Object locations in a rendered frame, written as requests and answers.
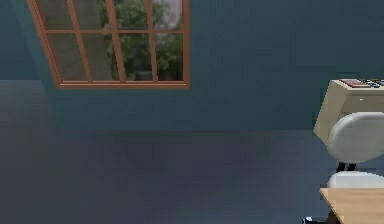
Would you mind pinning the brown framed window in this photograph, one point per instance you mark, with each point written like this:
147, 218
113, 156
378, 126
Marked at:
113, 43

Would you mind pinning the beige desk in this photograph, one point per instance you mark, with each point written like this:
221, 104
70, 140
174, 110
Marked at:
346, 100

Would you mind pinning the red book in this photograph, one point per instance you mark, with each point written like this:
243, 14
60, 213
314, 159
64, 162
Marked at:
354, 82

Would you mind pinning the white office chair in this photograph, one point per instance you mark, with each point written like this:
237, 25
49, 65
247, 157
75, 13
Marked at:
356, 136

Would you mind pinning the light wooden table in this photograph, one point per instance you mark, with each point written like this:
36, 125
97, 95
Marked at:
360, 206

